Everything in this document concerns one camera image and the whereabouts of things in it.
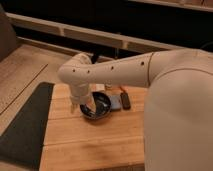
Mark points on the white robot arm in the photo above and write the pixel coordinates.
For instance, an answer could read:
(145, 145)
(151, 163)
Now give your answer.
(178, 109)

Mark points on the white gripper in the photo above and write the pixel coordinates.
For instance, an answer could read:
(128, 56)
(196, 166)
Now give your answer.
(81, 95)

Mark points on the black bowl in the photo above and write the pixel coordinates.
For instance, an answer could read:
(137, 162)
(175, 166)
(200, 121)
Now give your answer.
(103, 107)

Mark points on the dark floor mat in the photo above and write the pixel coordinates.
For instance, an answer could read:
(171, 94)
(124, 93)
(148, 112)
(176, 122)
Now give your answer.
(22, 141)

